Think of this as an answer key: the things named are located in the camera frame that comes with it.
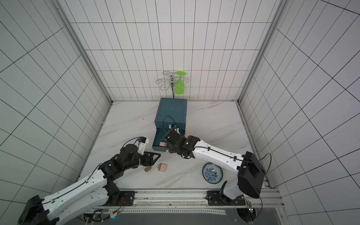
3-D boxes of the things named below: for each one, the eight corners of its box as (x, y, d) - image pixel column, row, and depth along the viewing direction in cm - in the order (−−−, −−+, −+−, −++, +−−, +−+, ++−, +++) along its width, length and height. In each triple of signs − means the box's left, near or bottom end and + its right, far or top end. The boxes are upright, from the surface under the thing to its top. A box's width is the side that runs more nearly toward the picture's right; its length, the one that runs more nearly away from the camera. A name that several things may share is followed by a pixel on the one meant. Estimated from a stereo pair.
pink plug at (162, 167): (156, 169, 85) (155, 168, 83) (158, 163, 87) (158, 161, 85) (165, 172, 84) (165, 171, 82) (167, 165, 86) (167, 164, 84)
